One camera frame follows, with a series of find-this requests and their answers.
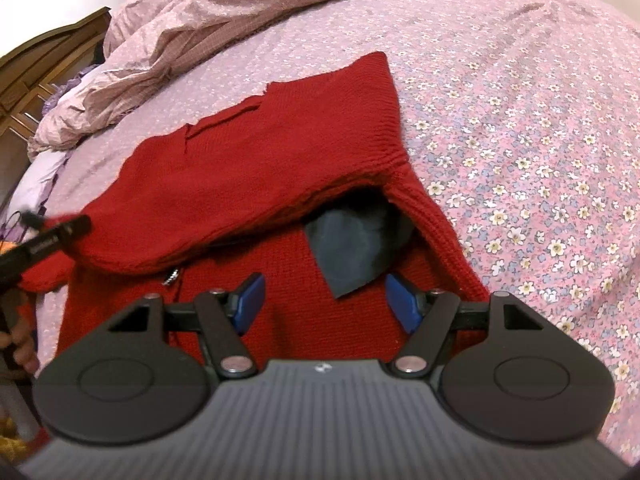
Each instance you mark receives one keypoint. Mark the red knitted sweater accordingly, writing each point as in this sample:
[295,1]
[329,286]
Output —
[280,160]

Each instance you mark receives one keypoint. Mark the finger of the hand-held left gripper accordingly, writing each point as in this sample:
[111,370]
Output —
[50,242]

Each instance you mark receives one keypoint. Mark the lilac ruffled pillow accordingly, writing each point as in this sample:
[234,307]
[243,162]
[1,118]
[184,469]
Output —
[42,180]

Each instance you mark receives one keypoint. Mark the dark grey cloth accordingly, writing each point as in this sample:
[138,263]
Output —
[350,255]

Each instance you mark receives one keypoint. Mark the pink floral bed sheet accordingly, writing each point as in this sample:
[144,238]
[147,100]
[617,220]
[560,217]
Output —
[525,135]

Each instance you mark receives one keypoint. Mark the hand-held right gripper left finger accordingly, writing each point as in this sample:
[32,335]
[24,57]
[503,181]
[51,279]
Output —
[250,305]

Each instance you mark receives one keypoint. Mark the wooden headboard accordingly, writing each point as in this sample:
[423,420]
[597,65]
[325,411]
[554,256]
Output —
[30,70]

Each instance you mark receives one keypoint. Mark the person's left hand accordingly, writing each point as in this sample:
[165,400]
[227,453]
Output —
[25,347]

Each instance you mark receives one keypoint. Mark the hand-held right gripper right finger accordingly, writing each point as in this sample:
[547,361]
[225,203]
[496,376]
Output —
[402,310]

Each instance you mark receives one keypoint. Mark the orange item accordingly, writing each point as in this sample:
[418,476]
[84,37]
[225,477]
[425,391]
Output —
[4,248]

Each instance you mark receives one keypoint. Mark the pink crumpled quilt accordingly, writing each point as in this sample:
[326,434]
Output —
[210,20]

